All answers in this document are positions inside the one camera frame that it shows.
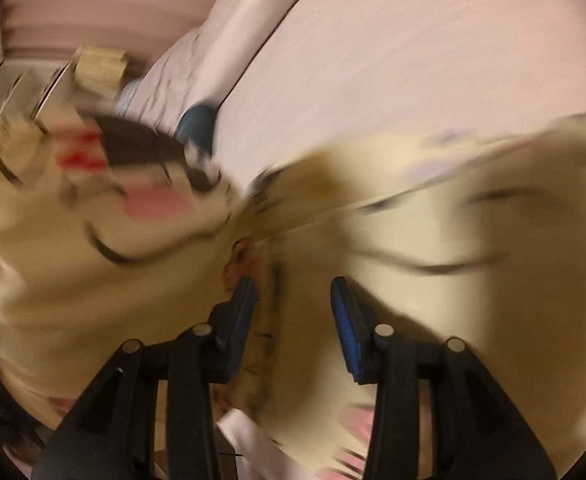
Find yellow cartoon print pants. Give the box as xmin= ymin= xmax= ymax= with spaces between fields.
xmin=0 ymin=107 xmax=586 ymax=479

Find dark rolled garment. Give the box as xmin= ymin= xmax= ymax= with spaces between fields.
xmin=174 ymin=103 xmax=218 ymax=156

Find pink duvet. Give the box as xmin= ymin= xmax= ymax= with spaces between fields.
xmin=115 ymin=0 xmax=344 ymax=137

